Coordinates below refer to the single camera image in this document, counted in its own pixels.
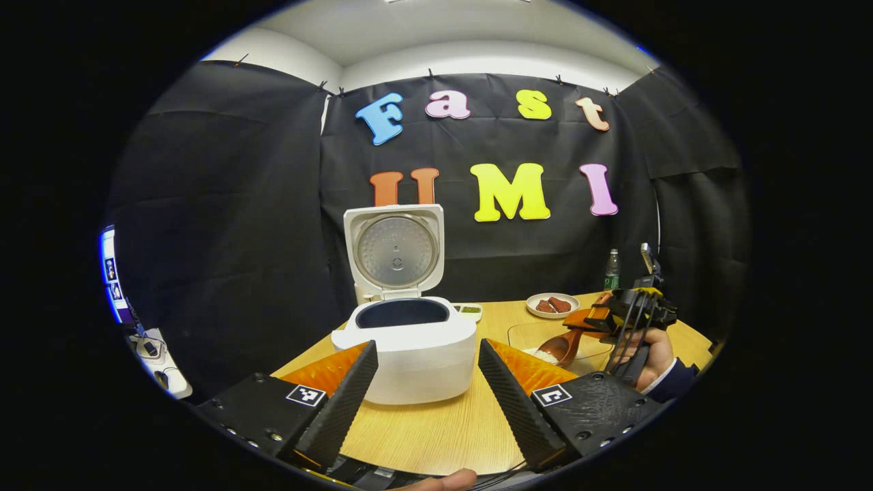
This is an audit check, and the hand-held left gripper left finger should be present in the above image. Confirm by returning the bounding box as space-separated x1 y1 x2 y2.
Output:
194 340 379 473

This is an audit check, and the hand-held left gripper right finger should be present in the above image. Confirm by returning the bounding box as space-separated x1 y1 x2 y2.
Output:
477 338 666 473

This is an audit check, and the brown wooden spoon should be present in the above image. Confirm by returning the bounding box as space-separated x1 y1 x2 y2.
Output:
535 326 593 366

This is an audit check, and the white rice cooker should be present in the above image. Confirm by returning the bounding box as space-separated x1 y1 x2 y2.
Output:
331 203 478 406

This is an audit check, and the white round plate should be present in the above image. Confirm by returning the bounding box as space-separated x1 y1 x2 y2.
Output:
526 293 580 319

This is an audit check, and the clear glass container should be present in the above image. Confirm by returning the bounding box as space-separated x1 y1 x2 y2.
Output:
507 321 615 376

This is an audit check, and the white side desk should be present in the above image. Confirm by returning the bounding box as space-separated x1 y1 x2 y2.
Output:
126 326 194 400

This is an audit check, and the black backdrop cloth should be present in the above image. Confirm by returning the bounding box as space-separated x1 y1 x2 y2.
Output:
106 60 751 403

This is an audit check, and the computer monitor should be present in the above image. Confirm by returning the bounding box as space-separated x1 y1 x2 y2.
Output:
100 227 132 325

